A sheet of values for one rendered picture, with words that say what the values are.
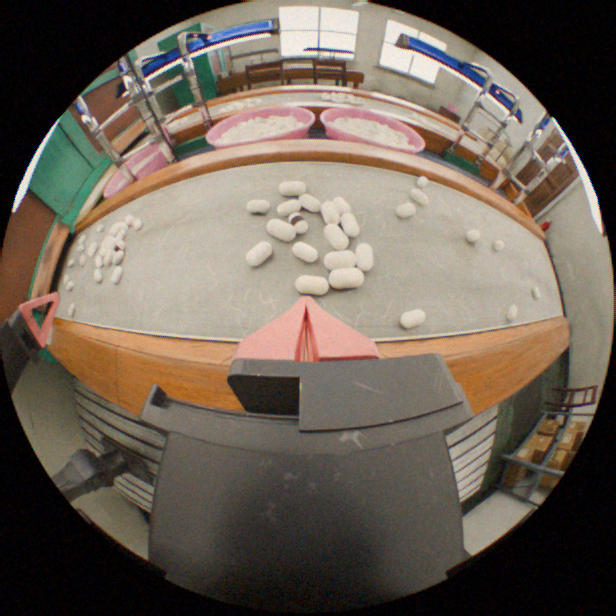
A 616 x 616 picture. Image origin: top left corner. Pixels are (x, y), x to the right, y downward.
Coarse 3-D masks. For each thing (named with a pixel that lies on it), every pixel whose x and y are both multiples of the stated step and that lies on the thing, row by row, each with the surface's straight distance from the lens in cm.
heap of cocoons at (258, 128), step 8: (256, 120) 61; (264, 120) 62; (272, 120) 63; (280, 120) 58; (288, 120) 58; (296, 120) 59; (232, 128) 61; (240, 128) 59; (248, 128) 59; (256, 128) 57; (264, 128) 54; (272, 128) 56; (280, 128) 57; (288, 128) 53; (224, 136) 58; (232, 136) 54; (240, 136) 52; (248, 136) 51; (256, 136) 50; (264, 136) 48
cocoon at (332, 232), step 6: (324, 228) 23; (330, 228) 22; (336, 228) 22; (324, 234) 23; (330, 234) 22; (336, 234) 22; (342, 234) 22; (330, 240) 22; (336, 240) 22; (342, 240) 22; (348, 240) 23; (336, 246) 22; (342, 246) 22
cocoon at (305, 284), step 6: (300, 276) 20; (306, 276) 19; (312, 276) 20; (300, 282) 19; (306, 282) 19; (312, 282) 19; (318, 282) 19; (324, 282) 19; (300, 288) 19; (306, 288) 19; (312, 288) 19; (318, 288) 19; (324, 288) 19; (318, 294) 19
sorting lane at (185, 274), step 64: (192, 192) 38; (256, 192) 31; (320, 192) 30; (384, 192) 33; (448, 192) 46; (128, 256) 40; (192, 256) 28; (320, 256) 22; (384, 256) 25; (448, 256) 32; (512, 256) 54; (128, 320) 34; (192, 320) 24; (256, 320) 21; (384, 320) 22; (448, 320) 27; (512, 320) 43
